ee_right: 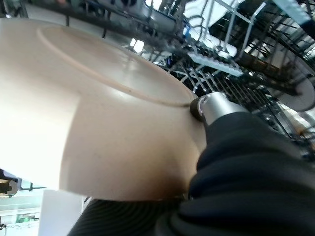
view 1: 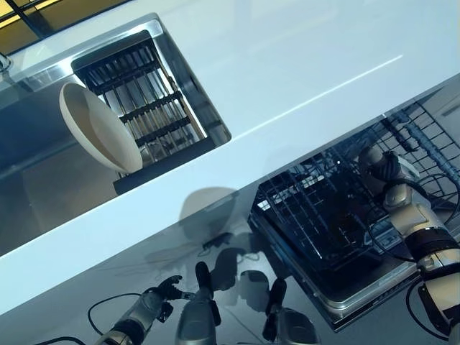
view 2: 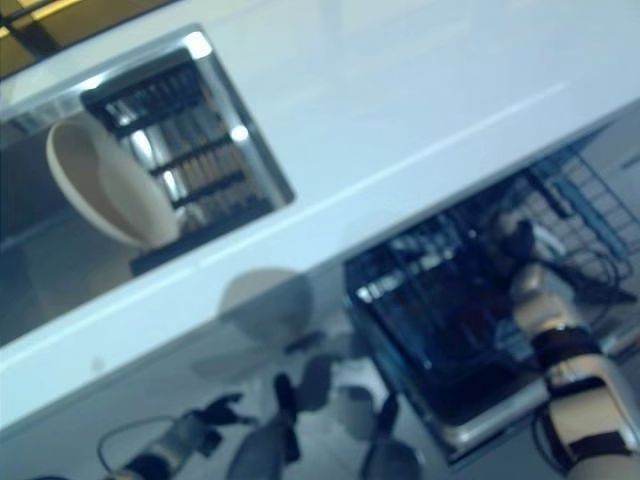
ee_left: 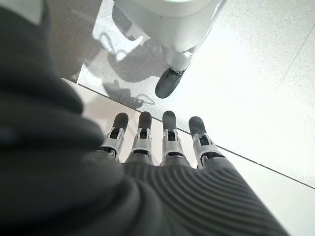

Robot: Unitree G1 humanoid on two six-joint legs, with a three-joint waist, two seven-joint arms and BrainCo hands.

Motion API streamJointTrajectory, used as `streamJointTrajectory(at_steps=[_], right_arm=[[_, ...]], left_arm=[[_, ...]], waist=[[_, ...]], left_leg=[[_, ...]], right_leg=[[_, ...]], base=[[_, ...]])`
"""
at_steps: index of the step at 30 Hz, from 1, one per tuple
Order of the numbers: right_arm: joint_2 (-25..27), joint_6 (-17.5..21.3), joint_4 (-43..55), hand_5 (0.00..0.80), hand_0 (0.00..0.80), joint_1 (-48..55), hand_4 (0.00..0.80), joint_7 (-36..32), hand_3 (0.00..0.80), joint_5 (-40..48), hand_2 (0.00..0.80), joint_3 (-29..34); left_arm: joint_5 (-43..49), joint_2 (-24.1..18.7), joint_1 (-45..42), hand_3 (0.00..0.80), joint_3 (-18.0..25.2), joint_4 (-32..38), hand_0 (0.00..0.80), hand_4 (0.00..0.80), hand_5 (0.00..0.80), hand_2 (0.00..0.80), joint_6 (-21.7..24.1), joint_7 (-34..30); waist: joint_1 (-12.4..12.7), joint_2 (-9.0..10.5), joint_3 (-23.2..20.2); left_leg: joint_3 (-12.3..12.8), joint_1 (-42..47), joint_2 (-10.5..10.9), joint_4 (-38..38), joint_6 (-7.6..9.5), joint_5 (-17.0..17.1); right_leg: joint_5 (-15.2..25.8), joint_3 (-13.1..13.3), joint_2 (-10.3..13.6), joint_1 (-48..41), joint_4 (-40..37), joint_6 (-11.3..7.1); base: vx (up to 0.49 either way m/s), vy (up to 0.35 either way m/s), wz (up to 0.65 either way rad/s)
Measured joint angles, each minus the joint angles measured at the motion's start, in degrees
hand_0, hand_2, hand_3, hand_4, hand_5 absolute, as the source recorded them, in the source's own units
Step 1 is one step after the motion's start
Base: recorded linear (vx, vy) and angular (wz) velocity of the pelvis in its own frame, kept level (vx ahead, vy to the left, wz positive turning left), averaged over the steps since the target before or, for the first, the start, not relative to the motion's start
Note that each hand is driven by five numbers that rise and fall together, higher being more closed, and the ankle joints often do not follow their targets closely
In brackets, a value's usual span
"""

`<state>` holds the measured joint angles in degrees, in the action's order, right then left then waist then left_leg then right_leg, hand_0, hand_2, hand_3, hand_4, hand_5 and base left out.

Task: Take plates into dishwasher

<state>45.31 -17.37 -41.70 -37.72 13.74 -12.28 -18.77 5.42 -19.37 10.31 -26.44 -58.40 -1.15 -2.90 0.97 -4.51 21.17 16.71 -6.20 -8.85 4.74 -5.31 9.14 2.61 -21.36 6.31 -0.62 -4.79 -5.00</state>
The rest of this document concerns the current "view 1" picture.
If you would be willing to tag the black and chrome sink rack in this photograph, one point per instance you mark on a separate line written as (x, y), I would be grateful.
(154, 108)

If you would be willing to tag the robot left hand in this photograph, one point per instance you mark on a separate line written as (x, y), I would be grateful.
(169, 287)

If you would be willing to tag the robot left leg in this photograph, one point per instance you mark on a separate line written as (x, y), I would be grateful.
(197, 316)

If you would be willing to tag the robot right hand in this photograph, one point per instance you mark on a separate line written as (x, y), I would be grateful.
(388, 169)

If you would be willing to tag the yellow window with dark frame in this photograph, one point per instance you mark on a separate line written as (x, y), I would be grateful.
(21, 21)

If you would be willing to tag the narrow white cabinet door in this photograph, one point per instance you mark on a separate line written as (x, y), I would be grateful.
(208, 212)

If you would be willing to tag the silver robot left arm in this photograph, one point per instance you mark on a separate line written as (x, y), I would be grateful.
(133, 320)

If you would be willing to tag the stainless steel kitchen sink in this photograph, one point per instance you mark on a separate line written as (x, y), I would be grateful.
(43, 179)

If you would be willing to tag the wide white cabinet door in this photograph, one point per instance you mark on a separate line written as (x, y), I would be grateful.
(54, 305)

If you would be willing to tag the built-in dishwasher with open door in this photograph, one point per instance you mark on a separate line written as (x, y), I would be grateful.
(345, 294)

